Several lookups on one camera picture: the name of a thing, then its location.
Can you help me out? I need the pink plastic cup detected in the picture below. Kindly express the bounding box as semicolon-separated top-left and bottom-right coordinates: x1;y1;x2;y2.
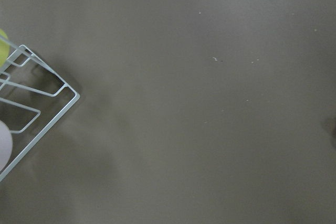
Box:
0;121;13;171

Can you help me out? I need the yellow plastic cup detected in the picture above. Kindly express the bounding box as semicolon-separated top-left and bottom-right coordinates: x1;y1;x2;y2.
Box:
0;29;10;67

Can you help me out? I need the white wire cup rack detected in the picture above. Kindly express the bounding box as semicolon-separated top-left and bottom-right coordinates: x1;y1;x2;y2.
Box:
1;45;80;179

